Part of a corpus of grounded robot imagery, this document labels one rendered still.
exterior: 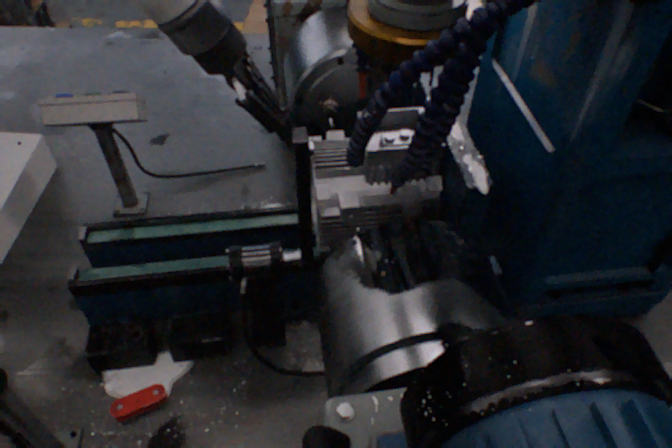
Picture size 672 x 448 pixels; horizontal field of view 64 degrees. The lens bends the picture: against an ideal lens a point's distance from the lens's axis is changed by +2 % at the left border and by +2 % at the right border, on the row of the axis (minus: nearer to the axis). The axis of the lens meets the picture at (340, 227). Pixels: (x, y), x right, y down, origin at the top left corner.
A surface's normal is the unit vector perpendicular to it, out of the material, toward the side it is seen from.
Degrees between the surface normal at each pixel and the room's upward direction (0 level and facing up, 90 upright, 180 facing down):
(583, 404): 5
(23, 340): 0
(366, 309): 36
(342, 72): 90
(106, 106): 52
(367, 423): 0
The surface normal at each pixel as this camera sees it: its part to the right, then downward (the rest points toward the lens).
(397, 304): -0.33, -0.60
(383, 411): 0.01, -0.68
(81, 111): 0.12, 0.16
